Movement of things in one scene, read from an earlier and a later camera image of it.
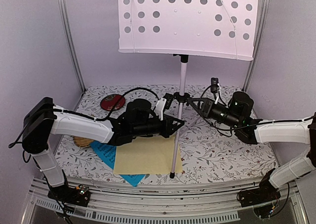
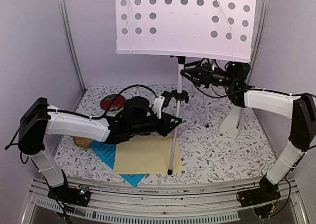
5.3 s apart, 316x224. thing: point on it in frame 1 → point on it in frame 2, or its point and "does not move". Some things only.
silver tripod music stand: x=220 y=21 does not move
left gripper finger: x=176 y=122 does not move
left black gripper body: x=143 y=130 does not move
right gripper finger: x=201 y=110 → x=194 y=65
